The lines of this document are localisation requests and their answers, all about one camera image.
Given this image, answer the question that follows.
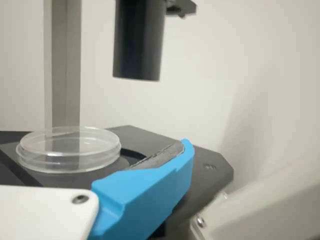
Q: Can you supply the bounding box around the petri dish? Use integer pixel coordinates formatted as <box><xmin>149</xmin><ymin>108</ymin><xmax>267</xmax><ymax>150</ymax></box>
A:
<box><xmin>15</xmin><ymin>125</ymin><xmax>122</xmax><ymax>173</ymax></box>

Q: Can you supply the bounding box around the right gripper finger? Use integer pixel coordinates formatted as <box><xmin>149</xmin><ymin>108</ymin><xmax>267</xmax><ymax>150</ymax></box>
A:
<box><xmin>91</xmin><ymin>138</ymin><xmax>195</xmax><ymax>240</ymax></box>

